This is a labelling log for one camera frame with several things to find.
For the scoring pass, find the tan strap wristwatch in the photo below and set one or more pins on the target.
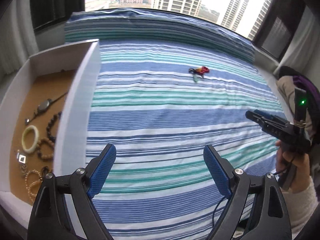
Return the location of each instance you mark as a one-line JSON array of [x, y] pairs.
[[42, 108]]

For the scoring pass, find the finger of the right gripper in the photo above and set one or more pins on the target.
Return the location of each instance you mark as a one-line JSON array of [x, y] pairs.
[[277, 123], [264, 114]]

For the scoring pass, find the person's right hand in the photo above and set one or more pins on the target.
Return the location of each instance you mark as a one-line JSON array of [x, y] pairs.
[[301, 180]]

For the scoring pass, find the white curtain left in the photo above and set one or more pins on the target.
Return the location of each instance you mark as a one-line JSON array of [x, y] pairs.
[[18, 40]]

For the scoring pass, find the striped pillow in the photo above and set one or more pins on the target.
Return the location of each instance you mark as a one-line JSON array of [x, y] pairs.
[[135, 24]]

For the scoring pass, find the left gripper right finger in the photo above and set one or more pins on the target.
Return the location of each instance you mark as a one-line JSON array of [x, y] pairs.
[[269, 218]]

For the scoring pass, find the white cardboard tray box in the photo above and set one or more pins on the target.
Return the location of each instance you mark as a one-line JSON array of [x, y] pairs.
[[72, 68]]

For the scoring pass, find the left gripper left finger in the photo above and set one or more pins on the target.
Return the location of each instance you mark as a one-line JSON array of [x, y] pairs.
[[50, 218]]

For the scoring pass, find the white curtain right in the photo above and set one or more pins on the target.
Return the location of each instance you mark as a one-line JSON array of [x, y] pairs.
[[303, 43]]

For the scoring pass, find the pale jade bangle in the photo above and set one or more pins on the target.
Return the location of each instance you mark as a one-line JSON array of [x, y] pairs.
[[29, 140]]

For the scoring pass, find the blue green striped bedsheet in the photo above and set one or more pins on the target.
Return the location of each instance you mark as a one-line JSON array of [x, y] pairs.
[[160, 104]]

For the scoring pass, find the person's right forearm sleeve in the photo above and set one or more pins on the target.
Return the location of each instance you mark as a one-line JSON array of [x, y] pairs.
[[300, 206]]

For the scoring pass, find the white curtain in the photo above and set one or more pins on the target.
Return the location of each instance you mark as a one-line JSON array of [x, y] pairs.
[[303, 43], [18, 40]]

